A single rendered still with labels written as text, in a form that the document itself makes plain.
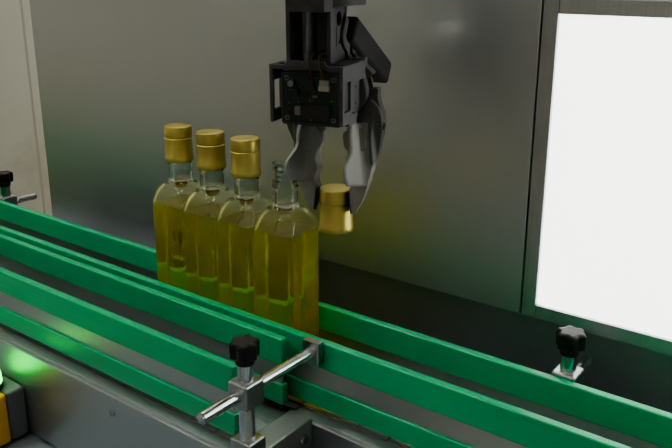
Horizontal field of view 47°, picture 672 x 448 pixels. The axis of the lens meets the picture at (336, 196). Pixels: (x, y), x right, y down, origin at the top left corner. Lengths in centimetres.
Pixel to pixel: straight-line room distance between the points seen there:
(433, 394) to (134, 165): 70
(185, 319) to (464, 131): 39
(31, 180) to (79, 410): 302
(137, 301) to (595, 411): 55
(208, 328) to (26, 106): 307
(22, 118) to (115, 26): 267
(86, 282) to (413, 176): 46
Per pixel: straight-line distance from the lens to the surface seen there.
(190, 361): 85
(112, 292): 105
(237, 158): 88
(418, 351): 87
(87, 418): 102
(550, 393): 81
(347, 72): 68
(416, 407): 80
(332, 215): 77
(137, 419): 93
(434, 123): 88
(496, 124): 84
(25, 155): 396
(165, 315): 98
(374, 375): 81
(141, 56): 125
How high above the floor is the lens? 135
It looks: 17 degrees down
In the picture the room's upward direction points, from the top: straight up
